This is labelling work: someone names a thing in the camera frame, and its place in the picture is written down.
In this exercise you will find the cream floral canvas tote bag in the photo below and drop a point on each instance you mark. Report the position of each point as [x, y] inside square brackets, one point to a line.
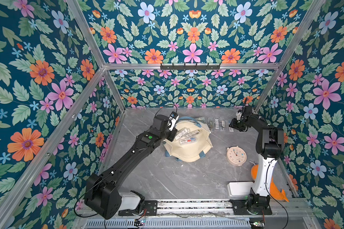
[190, 152]

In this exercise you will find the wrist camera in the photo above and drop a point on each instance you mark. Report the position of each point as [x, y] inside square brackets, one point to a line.
[238, 115]
[172, 120]

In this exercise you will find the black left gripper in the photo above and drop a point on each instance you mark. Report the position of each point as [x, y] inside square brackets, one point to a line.
[172, 133]

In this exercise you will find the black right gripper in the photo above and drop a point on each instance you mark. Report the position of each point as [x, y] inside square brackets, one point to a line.
[236, 124]

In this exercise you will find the pink round alarm clock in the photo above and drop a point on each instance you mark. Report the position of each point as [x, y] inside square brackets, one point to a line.
[236, 156]

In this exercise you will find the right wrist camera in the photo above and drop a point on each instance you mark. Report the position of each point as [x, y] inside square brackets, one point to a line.
[238, 115]

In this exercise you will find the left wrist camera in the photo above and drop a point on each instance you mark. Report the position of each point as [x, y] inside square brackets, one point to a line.
[172, 120]

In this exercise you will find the white rectangular box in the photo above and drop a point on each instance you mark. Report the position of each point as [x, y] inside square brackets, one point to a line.
[239, 188]

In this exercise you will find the orange carrot plush toy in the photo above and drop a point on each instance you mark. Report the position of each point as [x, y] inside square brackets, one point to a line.
[274, 191]

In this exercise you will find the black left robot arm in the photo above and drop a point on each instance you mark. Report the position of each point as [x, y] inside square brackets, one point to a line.
[102, 191]

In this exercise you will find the clear green compass set case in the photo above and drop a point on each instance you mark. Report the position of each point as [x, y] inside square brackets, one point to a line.
[210, 124]

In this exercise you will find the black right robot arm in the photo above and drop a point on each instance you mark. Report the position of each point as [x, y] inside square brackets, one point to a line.
[269, 147]

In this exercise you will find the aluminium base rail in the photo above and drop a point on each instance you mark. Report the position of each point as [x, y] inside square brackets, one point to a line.
[206, 214]

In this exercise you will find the clear plastic stationery packet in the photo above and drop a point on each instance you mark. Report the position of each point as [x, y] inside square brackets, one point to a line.
[187, 137]

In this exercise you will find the black hook rail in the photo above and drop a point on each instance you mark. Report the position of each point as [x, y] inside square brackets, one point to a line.
[196, 66]

